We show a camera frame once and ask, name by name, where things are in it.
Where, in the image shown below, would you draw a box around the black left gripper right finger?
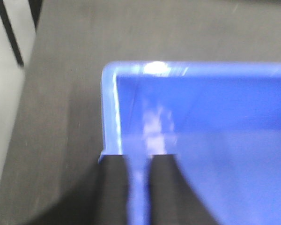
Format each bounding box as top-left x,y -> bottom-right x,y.
149,155 -> 218,225

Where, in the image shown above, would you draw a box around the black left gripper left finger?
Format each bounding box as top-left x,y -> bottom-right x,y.
30,155 -> 129,225

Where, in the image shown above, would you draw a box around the blue plastic bin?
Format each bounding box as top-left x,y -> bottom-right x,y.
101,61 -> 281,225

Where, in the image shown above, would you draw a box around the dark grey conveyor belt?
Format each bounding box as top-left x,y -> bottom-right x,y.
0,0 -> 281,225

